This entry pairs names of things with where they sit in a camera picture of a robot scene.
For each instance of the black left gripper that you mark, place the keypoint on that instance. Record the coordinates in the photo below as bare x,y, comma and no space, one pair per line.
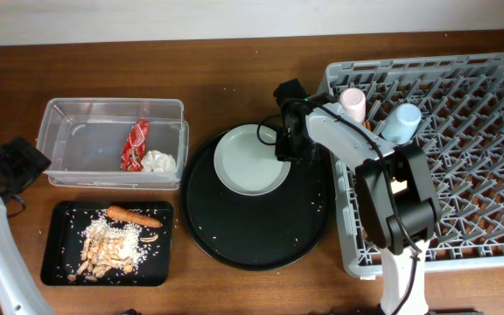
26,159

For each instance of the light blue plastic cup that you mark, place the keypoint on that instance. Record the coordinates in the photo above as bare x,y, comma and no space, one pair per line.
401,124

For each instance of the red snack wrapper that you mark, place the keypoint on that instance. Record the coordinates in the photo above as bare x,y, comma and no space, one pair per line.
134,148

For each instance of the wooden chopstick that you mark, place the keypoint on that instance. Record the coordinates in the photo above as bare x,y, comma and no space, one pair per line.
367,125

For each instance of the grey dishwasher rack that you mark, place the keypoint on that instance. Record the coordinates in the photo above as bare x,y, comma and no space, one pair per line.
461,98

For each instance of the grey round plate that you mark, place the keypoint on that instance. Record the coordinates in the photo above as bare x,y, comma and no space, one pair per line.
245,161

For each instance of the orange carrot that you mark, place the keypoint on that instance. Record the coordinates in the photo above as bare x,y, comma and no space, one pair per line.
121,214

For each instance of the rice and food scraps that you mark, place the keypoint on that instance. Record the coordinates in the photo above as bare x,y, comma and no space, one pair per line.
112,245

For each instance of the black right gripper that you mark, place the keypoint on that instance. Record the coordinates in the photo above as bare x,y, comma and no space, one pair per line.
286,152

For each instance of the black rectangular tray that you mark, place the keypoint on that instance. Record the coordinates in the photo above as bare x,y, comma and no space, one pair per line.
70,218

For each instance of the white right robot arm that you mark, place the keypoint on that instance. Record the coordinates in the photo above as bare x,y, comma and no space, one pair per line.
397,199

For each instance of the black round tray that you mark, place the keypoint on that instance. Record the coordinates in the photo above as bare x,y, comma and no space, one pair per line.
255,233

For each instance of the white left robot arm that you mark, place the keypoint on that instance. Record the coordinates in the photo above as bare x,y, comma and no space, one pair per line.
18,292

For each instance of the white tissue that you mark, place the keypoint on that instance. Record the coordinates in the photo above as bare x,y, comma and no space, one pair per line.
156,161

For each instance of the pink plastic cup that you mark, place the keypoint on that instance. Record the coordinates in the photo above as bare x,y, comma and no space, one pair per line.
353,101

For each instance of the clear plastic bin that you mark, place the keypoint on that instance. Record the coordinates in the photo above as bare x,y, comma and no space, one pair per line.
84,139

